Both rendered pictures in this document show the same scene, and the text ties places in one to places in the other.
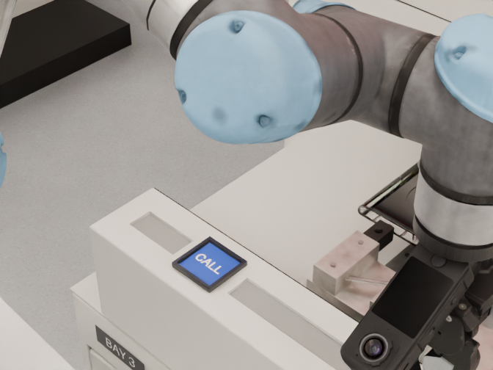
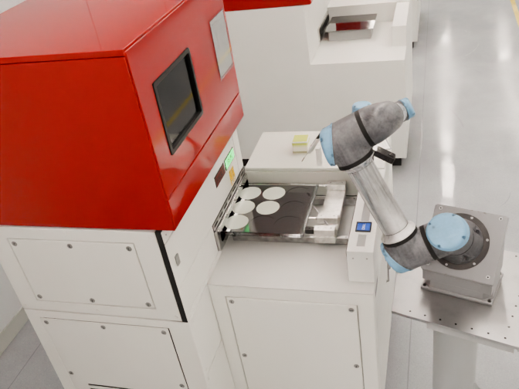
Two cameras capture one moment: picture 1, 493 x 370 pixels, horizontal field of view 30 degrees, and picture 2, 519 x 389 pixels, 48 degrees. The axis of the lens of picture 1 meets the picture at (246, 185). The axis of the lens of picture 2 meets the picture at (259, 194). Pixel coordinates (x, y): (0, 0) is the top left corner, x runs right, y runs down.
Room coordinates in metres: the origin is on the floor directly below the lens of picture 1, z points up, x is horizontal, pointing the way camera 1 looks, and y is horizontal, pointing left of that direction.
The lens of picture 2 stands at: (1.68, 1.46, 2.26)
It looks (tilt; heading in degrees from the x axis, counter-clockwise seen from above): 32 degrees down; 247
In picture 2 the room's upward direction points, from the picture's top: 10 degrees counter-clockwise
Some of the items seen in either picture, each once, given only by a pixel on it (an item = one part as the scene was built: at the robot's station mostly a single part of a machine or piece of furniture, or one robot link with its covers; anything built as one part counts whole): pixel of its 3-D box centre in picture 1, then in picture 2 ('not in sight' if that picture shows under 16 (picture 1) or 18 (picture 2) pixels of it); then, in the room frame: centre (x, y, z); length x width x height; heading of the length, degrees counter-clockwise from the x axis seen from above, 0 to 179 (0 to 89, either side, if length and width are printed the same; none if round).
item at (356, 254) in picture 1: (345, 261); (324, 230); (0.76, -0.11, 0.89); 0.08 x 0.03 x 0.03; 137
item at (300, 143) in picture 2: not in sight; (301, 144); (0.55, -0.60, 1.00); 0.07 x 0.07 x 0.07; 49
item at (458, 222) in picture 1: (464, 194); not in sight; (0.52, -0.16, 1.20); 0.08 x 0.08 x 0.05
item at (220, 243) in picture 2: not in sight; (233, 209); (0.97, -0.49, 0.89); 0.44 x 0.02 x 0.10; 47
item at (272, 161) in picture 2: not in sight; (320, 161); (0.48, -0.57, 0.89); 0.62 x 0.35 x 0.14; 137
